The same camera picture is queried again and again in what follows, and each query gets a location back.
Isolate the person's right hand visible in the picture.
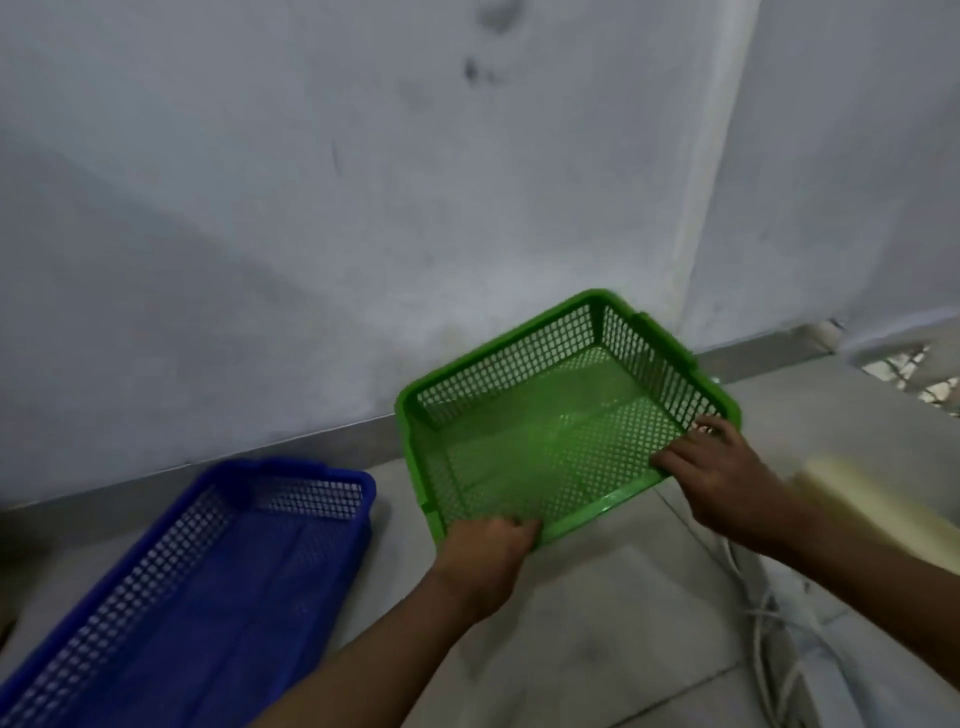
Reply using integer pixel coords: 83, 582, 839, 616
649, 414, 811, 558

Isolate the person's left hand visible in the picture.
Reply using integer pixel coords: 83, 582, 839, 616
429, 516, 543, 627

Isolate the green plastic mesh basket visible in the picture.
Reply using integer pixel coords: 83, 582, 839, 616
395, 288, 744, 552

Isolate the person's left forearm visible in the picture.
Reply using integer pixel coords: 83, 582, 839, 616
247, 568, 477, 728

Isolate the person's right forearm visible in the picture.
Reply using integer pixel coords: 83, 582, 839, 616
780, 504, 960, 687

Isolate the white lattice railing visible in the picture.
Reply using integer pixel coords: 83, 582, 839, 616
813, 311, 960, 417

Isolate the blue plastic mesh basket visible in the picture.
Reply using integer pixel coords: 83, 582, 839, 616
0, 457, 378, 728

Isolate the white cable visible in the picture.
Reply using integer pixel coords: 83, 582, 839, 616
675, 495, 834, 728

